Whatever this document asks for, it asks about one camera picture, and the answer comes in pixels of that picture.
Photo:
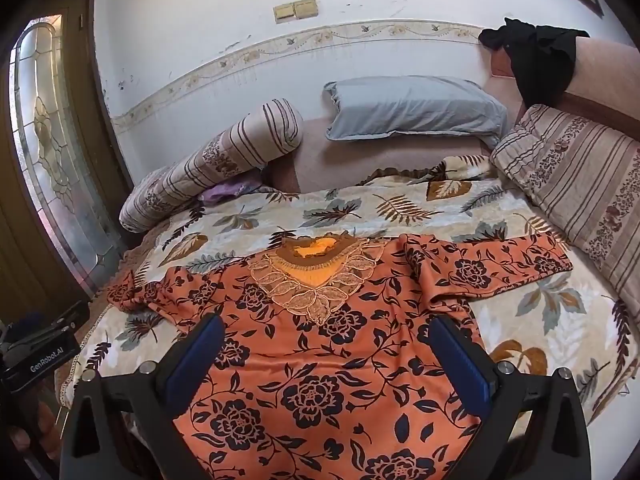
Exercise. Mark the grey pillow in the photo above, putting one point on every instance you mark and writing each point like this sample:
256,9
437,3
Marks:
415,107

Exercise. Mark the striped bolster pillow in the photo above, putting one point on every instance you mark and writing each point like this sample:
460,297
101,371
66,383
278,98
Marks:
215,165

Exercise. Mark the purple cloth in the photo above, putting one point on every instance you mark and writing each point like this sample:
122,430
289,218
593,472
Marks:
222,192

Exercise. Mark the striped floral pillow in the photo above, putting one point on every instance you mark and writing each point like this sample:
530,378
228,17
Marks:
575,175

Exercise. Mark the black cloth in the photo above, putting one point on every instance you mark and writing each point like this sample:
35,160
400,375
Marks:
542,65

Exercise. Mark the leaf-printed plush blanket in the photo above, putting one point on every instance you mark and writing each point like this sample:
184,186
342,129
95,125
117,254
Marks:
525,330

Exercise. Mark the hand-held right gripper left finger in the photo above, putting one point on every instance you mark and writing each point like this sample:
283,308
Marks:
196,360

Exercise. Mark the orange floral shirt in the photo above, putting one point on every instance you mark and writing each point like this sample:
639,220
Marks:
320,360

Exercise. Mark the pink upholstered headboard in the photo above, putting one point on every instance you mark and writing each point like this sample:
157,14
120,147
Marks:
610,75

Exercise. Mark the beige light switch plate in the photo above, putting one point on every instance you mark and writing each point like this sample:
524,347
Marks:
306,7
284,13

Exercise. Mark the wooden door with stained glass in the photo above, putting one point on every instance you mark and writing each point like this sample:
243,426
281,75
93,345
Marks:
55,160

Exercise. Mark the pink bed sheet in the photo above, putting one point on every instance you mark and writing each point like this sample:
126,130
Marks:
350,160

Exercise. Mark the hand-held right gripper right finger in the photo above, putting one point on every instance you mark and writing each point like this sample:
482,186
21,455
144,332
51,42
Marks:
460,360

